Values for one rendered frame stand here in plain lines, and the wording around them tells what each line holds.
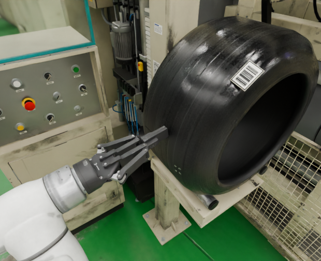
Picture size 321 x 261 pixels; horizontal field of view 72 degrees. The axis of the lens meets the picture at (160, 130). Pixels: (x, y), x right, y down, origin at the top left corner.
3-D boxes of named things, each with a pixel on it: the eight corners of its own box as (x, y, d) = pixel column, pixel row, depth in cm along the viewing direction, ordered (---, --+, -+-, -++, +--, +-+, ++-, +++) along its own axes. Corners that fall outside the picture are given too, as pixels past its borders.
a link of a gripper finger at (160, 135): (142, 140, 54) (144, 141, 53) (165, 126, 56) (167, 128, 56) (144, 147, 56) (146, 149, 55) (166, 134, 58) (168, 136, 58)
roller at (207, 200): (163, 143, 100) (162, 150, 102) (155, 145, 97) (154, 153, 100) (220, 199, 78) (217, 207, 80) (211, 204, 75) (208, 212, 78)
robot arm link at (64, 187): (39, 168, 47) (66, 154, 49) (58, 190, 53) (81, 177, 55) (49, 199, 41) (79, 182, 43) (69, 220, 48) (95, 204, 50)
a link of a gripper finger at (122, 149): (104, 170, 53) (102, 167, 54) (144, 147, 57) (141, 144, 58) (100, 160, 50) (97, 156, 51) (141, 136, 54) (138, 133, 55)
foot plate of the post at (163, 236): (142, 216, 171) (142, 213, 168) (170, 199, 182) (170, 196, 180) (161, 245, 154) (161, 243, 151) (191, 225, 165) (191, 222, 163)
